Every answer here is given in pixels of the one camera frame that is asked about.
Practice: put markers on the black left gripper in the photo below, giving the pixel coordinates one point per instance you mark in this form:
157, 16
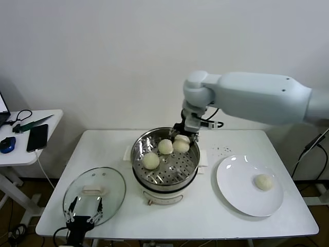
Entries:
78, 226

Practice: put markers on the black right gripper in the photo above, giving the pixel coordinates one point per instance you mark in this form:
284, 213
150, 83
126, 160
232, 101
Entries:
180, 128

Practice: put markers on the white steamed baozi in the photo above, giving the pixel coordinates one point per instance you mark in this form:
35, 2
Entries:
181, 145
150, 160
165, 147
263, 182

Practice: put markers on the round glass pot lid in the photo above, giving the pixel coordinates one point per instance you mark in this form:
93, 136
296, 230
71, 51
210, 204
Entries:
113, 185

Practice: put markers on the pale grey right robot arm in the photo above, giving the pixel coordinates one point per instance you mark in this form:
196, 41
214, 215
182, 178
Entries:
257, 97

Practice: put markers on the stainless steel steamer basket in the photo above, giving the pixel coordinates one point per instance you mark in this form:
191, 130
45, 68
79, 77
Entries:
144, 177

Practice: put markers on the steel steamer pot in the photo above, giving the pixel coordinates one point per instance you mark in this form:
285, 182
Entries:
162, 196

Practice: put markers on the large white plate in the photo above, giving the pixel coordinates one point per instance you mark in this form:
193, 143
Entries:
239, 185

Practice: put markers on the white side table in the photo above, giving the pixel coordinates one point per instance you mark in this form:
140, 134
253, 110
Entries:
20, 159

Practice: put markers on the black smartphone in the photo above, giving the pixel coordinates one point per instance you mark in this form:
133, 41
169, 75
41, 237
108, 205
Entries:
37, 138

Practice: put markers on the dark green flat tool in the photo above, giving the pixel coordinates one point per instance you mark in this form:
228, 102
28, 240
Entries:
33, 123

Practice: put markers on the blue computer mouse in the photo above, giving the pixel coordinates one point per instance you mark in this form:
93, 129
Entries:
7, 145

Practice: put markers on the black plug adapter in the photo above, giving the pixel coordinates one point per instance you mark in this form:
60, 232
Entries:
16, 128

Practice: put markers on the black laptop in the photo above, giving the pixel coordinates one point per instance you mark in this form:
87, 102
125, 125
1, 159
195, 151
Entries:
3, 117

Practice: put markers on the white table base bar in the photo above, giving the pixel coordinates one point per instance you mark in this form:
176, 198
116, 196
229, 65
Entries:
324, 193

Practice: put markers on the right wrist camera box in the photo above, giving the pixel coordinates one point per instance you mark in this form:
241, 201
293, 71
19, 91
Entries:
192, 123

